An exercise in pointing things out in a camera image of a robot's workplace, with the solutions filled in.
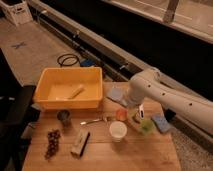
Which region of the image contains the red orange apple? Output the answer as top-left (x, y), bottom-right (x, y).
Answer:
top-left (116, 109), bottom-right (127, 121)

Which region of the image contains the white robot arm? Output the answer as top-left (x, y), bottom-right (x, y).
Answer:
top-left (125, 68), bottom-right (213, 134)

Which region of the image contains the white paper cup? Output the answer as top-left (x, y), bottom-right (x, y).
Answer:
top-left (109, 121), bottom-right (127, 142)

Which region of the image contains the small metal cup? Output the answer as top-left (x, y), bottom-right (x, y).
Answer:
top-left (57, 110), bottom-right (71, 127)

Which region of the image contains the blue grey cloth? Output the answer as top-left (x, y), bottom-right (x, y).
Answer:
top-left (107, 87), bottom-right (127, 107)

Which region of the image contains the yellow stick in bin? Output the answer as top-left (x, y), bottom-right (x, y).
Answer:
top-left (68, 85), bottom-right (84, 99)

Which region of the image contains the blue object on floor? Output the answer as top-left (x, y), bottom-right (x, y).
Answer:
top-left (80, 59), bottom-right (95, 67)

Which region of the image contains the metal fork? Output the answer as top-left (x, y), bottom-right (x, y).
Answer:
top-left (80, 116), bottom-right (113, 125)

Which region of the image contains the yellow plastic bin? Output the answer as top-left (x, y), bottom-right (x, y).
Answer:
top-left (33, 67), bottom-right (103, 110)

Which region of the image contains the blue yellow sponge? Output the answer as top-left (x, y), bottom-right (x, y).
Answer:
top-left (151, 114), bottom-right (171, 134)

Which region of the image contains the dark grape bunch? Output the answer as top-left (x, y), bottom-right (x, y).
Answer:
top-left (45, 130), bottom-right (61, 159)

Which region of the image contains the black chair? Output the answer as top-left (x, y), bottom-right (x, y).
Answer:
top-left (0, 49), bottom-right (39, 171)

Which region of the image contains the white crate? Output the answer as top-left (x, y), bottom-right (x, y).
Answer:
top-left (0, 0), bottom-right (33, 26)

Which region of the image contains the black coiled cable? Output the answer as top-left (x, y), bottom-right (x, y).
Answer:
top-left (56, 53), bottom-right (82, 68)

